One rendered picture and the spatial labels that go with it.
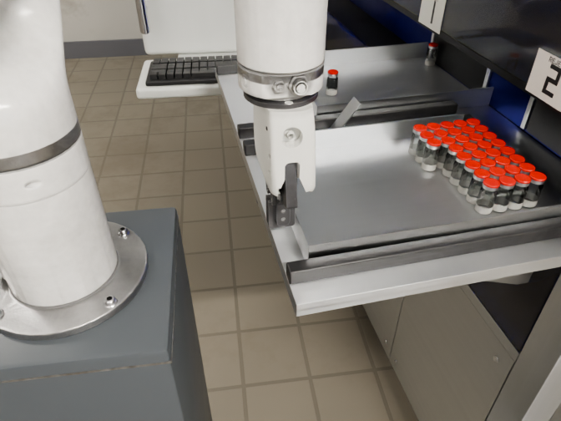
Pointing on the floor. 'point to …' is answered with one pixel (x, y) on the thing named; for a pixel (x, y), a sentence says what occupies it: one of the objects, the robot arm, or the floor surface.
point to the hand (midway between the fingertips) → (280, 210)
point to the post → (535, 370)
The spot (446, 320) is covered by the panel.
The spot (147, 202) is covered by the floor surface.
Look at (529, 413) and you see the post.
